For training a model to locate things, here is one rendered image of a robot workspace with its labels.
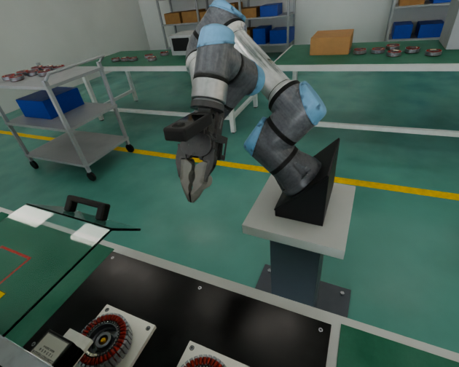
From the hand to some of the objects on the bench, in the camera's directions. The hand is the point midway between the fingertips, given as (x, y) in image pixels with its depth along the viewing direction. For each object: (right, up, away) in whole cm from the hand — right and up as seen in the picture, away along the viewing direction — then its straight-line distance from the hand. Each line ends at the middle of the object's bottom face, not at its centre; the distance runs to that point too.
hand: (190, 196), depth 58 cm
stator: (-18, -33, +2) cm, 38 cm away
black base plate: (-8, -38, -1) cm, 39 cm away
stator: (+4, -37, -7) cm, 37 cm away
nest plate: (-18, -34, +3) cm, 39 cm away
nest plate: (+4, -38, -6) cm, 38 cm away
